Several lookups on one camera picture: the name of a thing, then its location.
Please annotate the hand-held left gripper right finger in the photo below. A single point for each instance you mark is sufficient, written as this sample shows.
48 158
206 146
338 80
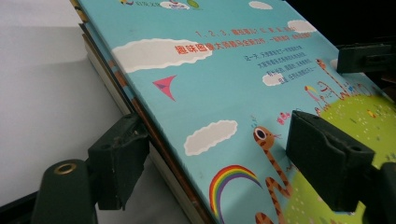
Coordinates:
330 161

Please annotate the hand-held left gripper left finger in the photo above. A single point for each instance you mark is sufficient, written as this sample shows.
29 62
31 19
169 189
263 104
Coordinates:
120 161

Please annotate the light blue picture book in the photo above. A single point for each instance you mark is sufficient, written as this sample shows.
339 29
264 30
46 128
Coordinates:
218 93

